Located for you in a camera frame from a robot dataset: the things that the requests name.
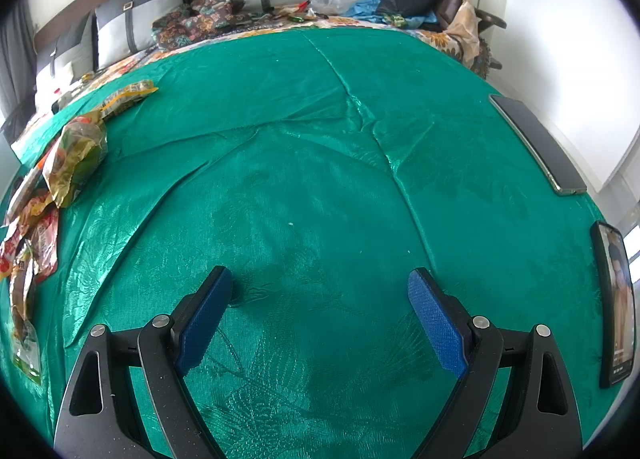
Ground green satin bed cloth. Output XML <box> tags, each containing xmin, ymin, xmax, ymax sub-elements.
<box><xmin>0</xmin><ymin>21</ymin><xmax>613</xmax><ymax>459</ymax></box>

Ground yellow green snack packet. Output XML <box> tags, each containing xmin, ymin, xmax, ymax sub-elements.
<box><xmin>97</xmin><ymin>80</ymin><xmax>160</xmax><ymax>117</ymax></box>

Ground grey curtain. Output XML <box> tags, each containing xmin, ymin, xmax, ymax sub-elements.
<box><xmin>0</xmin><ymin>0</ymin><xmax>38</xmax><ymax>120</ymax></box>

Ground patterned cushion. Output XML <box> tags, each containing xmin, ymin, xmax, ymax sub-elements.
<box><xmin>151</xmin><ymin>0</ymin><xmax>257</xmax><ymax>47</ymax></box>

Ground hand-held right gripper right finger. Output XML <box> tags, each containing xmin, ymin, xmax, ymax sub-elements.
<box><xmin>406</xmin><ymin>266</ymin><xmax>586</xmax><ymax>459</ymax></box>

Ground scattered small wrappers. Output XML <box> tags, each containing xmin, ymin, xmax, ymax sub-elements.
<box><xmin>252</xmin><ymin>0</ymin><xmax>328</xmax><ymax>24</ymax></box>

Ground blue cloth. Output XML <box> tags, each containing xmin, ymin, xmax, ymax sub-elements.
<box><xmin>344</xmin><ymin>0</ymin><xmax>441</xmax><ymax>30</ymax></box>

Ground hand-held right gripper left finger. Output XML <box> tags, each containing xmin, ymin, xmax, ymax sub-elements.
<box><xmin>52</xmin><ymin>265</ymin><xmax>236</xmax><ymax>459</ymax></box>

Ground pile of assorted snack bags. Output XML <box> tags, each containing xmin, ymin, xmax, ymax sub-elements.
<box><xmin>0</xmin><ymin>109</ymin><xmax>110</xmax><ymax>386</ymax></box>

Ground beige printed cloth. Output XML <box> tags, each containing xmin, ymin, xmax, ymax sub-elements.
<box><xmin>400</xmin><ymin>0</ymin><xmax>483</xmax><ymax>70</ymax></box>

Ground black smartphone with lit screen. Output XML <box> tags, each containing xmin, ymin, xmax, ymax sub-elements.
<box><xmin>590</xmin><ymin>220</ymin><xmax>637</xmax><ymax>390</ymax></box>

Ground black smartphone with silver edge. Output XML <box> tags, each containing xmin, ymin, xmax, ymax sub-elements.
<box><xmin>487</xmin><ymin>94</ymin><xmax>588</xmax><ymax>197</ymax></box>

